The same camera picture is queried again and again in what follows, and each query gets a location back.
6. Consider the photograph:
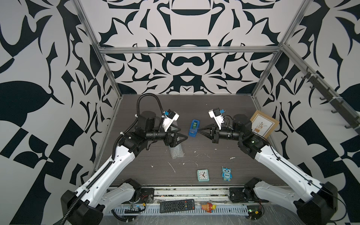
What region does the clear bubble wrap sheet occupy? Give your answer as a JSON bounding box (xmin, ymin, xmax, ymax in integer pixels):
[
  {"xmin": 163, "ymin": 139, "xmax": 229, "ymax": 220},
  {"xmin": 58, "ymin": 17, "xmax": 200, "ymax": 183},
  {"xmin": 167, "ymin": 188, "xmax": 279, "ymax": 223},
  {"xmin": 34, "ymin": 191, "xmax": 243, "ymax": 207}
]
[{"xmin": 170, "ymin": 144, "xmax": 184, "ymax": 159}]

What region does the blue tape dispenser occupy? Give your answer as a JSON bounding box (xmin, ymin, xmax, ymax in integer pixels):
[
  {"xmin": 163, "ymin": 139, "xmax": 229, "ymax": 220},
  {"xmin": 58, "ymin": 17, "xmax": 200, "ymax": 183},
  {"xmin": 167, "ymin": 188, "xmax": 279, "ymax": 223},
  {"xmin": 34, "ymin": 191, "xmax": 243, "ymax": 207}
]
[{"xmin": 188, "ymin": 120, "xmax": 200, "ymax": 137}]

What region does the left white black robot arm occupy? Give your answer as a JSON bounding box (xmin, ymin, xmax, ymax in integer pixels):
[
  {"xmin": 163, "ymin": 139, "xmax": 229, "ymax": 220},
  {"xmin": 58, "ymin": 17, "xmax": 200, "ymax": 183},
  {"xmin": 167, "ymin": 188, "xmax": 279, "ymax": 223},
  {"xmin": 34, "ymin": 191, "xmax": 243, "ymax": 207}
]
[{"xmin": 58, "ymin": 93, "xmax": 188, "ymax": 225}]

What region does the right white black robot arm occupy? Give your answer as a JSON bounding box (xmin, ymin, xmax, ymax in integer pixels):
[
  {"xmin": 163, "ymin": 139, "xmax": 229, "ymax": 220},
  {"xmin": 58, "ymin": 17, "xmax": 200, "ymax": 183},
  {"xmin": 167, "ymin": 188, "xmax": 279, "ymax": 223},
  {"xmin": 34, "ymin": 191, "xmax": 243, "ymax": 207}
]
[{"xmin": 198, "ymin": 114, "xmax": 340, "ymax": 225}]

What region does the small teal alarm clock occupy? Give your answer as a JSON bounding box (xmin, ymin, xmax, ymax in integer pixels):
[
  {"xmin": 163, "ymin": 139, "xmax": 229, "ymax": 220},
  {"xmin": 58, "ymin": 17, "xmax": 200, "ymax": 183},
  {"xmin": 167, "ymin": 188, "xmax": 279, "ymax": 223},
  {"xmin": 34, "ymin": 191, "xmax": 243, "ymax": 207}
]
[{"xmin": 197, "ymin": 169, "xmax": 210, "ymax": 182}]

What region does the blue owl figurine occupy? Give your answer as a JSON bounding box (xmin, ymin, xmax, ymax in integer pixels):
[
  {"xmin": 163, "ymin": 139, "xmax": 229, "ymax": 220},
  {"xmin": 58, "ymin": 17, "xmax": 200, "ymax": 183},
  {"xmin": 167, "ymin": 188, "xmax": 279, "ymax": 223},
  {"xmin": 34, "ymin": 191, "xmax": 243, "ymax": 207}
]
[{"xmin": 222, "ymin": 167, "xmax": 232, "ymax": 182}]

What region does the wooden framed picture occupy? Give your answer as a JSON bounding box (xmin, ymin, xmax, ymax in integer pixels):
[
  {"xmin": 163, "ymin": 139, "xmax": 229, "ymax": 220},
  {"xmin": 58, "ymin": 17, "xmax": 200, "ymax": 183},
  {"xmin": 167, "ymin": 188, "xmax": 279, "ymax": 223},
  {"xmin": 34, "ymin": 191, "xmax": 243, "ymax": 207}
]
[{"xmin": 250, "ymin": 110, "xmax": 279, "ymax": 138}]

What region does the black remote control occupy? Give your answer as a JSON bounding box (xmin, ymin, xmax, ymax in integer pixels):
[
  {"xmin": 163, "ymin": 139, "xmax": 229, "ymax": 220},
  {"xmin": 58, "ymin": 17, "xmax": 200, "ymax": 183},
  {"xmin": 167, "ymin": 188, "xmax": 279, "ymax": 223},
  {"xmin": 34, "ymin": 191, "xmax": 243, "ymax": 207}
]
[{"xmin": 159, "ymin": 199, "xmax": 195, "ymax": 213}]

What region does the red yellow toy figure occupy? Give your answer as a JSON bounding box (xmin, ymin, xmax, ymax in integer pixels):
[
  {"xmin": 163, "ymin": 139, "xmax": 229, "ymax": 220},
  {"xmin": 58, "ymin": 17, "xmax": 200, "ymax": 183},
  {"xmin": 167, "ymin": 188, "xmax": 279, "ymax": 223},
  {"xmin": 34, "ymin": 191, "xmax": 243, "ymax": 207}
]
[{"xmin": 201, "ymin": 202, "xmax": 217, "ymax": 213}]

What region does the left small circuit board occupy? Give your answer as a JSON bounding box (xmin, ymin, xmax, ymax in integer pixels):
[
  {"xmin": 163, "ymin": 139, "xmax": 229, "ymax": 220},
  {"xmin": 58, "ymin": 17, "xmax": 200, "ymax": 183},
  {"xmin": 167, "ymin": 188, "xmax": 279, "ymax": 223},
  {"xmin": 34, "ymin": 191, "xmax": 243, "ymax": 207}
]
[{"xmin": 124, "ymin": 204, "xmax": 146, "ymax": 214}]

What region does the small circuit board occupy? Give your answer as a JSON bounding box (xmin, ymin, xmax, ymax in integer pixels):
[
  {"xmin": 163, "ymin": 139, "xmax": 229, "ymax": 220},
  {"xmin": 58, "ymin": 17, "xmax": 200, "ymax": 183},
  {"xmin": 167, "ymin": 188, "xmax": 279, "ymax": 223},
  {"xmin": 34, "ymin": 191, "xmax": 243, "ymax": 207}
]
[
  {"xmin": 124, "ymin": 204, "xmax": 146, "ymax": 214},
  {"xmin": 246, "ymin": 204, "xmax": 264, "ymax": 221}
]

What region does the right small circuit board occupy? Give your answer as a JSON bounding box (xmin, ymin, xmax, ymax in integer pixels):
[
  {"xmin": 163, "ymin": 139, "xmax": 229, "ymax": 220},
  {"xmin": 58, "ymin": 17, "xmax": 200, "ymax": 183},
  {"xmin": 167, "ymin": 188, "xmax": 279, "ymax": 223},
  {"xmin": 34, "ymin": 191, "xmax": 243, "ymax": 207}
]
[{"xmin": 246, "ymin": 204, "xmax": 264, "ymax": 221}]

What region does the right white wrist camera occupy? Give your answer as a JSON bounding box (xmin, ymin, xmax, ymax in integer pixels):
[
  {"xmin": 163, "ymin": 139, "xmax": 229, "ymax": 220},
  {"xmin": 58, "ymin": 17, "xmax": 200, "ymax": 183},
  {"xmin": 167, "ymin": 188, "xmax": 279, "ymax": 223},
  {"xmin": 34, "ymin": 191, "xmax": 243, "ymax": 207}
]
[{"xmin": 209, "ymin": 108, "xmax": 225, "ymax": 130}]

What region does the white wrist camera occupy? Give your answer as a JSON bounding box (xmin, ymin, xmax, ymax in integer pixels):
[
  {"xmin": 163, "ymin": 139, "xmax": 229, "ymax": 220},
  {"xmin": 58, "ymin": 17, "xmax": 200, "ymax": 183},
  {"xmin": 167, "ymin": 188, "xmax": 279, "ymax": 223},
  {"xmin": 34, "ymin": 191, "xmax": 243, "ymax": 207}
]
[
  {"xmin": 162, "ymin": 109, "xmax": 179, "ymax": 132},
  {"xmin": 209, "ymin": 108, "xmax": 225, "ymax": 130}
]

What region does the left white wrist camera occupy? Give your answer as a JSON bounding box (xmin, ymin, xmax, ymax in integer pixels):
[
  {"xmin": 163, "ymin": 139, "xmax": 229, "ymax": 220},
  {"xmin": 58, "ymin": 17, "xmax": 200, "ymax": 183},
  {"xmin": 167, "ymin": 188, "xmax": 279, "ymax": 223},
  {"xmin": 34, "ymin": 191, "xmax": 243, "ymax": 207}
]
[{"xmin": 162, "ymin": 109, "xmax": 179, "ymax": 132}]

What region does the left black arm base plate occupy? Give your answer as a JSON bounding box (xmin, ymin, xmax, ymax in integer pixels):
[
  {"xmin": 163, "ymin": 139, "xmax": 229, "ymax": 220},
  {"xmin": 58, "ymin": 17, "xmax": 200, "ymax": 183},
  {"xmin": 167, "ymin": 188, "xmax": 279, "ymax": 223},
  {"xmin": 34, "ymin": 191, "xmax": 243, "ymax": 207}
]
[{"xmin": 140, "ymin": 188, "xmax": 155, "ymax": 204}]

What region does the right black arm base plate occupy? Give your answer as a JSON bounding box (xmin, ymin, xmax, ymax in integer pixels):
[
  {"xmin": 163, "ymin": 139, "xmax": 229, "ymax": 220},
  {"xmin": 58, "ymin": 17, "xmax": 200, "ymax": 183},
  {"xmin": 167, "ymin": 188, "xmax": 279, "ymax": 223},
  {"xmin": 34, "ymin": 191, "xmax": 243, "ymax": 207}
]
[{"xmin": 229, "ymin": 187, "xmax": 253, "ymax": 203}]

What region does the black wall hook rack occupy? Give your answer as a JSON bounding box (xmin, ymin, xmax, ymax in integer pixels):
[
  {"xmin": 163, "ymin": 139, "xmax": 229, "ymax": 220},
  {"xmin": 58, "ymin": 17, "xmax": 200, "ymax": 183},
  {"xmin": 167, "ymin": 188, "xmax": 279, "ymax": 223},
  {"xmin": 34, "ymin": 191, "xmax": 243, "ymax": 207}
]
[{"xmin": 302, "ymin": 67, "xmax": 360, "ymax": 135}]

